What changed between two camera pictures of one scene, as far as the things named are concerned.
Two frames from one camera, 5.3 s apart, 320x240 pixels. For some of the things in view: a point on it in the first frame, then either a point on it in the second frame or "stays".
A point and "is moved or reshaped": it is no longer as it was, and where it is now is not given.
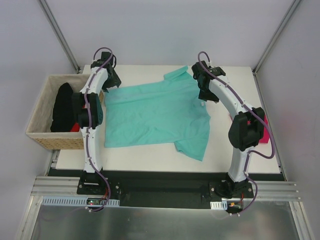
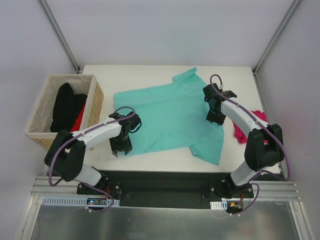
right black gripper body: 208,95 to 215,116
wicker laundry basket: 39,128 stays
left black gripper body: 114,81 to 120,146
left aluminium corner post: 55,26 stays
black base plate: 175,189 stays
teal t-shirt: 159,114 is moved or reshaped
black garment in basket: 63,114 stays
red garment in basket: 76,128 stays
